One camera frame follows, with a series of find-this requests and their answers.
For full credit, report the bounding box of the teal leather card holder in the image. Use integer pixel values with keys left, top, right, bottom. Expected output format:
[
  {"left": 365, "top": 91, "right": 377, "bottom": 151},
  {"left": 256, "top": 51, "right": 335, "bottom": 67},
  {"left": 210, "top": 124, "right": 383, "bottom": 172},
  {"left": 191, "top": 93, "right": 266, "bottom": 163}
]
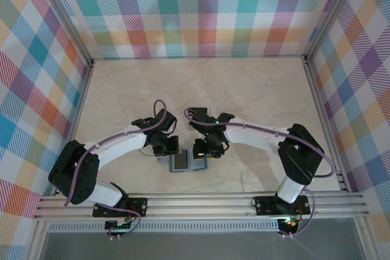
[{"left": 156, "top": 147, "right": 210, "bottom": 174}]

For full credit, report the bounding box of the small circuit board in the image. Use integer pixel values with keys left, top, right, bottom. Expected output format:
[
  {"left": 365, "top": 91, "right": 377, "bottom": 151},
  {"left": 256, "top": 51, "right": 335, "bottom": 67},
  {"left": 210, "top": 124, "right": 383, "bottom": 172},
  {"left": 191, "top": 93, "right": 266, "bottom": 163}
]
[
  {"left": 278, "top": 216, "right": 302, "bottom": 231},
  {"left": 105, "top": 219, "right": 135, "bottom": 232}
]

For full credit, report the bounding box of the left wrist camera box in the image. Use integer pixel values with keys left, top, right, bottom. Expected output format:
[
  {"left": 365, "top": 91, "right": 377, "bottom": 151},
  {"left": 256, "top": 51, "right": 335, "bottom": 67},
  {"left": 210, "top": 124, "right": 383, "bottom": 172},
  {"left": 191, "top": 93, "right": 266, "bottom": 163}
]
[{"left": 160, "top": 112, "right": 179, "bottom": 132}]

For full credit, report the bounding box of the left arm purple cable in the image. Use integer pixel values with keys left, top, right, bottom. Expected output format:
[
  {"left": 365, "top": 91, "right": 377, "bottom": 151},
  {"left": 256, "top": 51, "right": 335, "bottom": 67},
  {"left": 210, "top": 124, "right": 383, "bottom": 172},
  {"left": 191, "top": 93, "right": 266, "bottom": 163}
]
[{"left": 65, "top": 99, "right": 171, "bottom": 240}]

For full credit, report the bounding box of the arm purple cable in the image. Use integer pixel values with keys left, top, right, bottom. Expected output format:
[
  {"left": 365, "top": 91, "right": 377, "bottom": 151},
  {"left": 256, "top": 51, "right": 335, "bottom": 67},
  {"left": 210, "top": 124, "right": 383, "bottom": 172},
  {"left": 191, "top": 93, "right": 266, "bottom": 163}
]
[
  {"left": 65, "top": 99, "right": 171, "bottom": 240},
  {"left": 183, "top": 108, "right": 336, "bottom": 238}
]

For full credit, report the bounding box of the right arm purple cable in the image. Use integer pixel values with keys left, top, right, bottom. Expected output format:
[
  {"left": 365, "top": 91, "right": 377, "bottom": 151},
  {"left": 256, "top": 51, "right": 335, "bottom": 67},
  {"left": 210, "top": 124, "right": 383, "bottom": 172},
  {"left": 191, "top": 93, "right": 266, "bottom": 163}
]
[{"left": 183, "top": 108, "right": 336, "bottom": 238}]

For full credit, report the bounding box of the long aluminium mounting rail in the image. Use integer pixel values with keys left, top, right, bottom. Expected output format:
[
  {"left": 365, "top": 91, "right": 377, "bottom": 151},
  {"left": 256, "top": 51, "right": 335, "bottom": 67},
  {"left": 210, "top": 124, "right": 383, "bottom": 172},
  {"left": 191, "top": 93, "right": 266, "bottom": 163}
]
[{"left": 33, "top": 192, "right": 370, "bottom": 220}]

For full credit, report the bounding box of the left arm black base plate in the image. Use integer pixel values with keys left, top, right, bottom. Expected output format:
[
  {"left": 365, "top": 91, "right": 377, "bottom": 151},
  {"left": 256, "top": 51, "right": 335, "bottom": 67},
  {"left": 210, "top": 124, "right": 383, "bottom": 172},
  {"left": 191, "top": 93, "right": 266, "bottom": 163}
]
[{"left": 93, "top": 197, "right": 148, "bottom": 218}]

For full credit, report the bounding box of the slotted grey cable duct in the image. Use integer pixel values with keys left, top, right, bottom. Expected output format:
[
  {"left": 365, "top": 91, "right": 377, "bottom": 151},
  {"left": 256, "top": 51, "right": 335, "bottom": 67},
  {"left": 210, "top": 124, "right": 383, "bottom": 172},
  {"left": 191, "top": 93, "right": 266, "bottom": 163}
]
[{"left": 48, "top": 222, "right": 280, "bottom": 233}]

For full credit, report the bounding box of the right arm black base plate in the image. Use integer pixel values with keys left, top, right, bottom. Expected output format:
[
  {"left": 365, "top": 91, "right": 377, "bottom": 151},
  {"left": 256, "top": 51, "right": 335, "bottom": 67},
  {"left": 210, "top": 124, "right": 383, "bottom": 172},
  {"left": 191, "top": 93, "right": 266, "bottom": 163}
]
[{"left": 254, "top": 195, "right": 311, "bottom": 216}]

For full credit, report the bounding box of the aluminium side rail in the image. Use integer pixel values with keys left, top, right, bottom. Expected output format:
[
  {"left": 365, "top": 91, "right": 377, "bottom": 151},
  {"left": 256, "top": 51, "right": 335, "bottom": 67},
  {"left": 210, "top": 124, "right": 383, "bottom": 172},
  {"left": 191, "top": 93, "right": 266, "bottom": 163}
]
[{"left": 303, "top": 55, "right": 351, "bottom": 193}]

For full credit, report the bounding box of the aluminium frame leg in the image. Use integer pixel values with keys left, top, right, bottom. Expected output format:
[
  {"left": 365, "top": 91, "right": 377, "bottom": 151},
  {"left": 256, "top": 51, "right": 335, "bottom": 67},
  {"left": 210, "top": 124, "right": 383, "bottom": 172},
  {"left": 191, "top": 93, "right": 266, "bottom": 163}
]
[
  {"left": 27, "top": 219, "right": 51, "bottom": 260},
  {"left": 355, "top": 219, "right": 375, "bottom": 260}
]

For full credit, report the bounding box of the aluminium frame post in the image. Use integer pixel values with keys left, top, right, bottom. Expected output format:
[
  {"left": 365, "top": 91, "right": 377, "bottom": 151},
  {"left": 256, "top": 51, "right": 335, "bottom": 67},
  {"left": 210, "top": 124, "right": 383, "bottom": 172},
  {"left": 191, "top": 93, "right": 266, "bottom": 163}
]
[
  {"left": 32, "top": 0, "right": 94, "bottom": 69},
  {"left": 303, "top": 0, "right": 365, "bottom": 63}
]

